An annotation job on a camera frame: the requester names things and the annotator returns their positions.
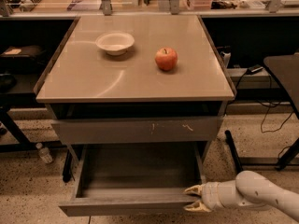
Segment clear plastic bottle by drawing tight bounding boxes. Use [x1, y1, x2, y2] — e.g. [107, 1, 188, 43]
[36, 143, 53, 164]

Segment red apple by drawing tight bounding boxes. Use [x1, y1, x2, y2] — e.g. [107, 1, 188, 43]
[155, 47, 178, 71]

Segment grey drawer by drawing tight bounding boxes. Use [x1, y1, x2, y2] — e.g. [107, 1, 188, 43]
[52, 116, 223, 145]
[59, 142, 205, 217]

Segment white paper bowl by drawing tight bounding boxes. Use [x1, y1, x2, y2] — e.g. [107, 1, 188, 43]
[95, 32, 135, 56]

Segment black stand base bar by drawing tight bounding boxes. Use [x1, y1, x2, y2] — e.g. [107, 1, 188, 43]
[224, 130, 243, 174]

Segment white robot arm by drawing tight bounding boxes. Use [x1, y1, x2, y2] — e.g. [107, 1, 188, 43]
[184, 171, 299, 221]

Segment grey drawer cabinet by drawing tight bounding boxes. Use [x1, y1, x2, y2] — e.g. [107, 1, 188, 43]
[32, 14, 236, 173]

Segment black power adapter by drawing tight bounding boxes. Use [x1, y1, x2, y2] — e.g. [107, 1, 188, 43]
[246, 64, 263, 75]

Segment grey top drawer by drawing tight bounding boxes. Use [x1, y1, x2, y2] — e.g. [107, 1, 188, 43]
[52, 116, 223, 145]

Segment black left table leg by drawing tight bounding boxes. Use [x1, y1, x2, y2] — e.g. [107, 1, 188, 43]
[0, 106, 33, 151]

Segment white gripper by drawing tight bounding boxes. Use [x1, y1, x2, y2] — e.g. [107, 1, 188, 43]
[184, 181, 240, 213]

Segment dark side table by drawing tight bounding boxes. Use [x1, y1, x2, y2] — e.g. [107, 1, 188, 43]
[263, 52, 299, 118]

